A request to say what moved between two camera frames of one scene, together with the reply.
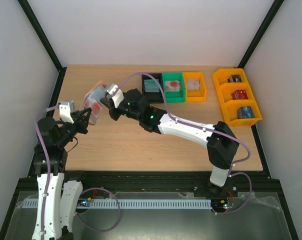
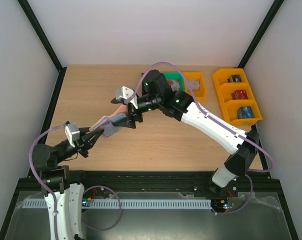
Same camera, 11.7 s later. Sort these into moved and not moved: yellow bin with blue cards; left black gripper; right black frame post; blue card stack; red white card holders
Moved: left black gripper
Not moved: red white card holders; right black frame post; blue card stack; yellow bin with blue cards
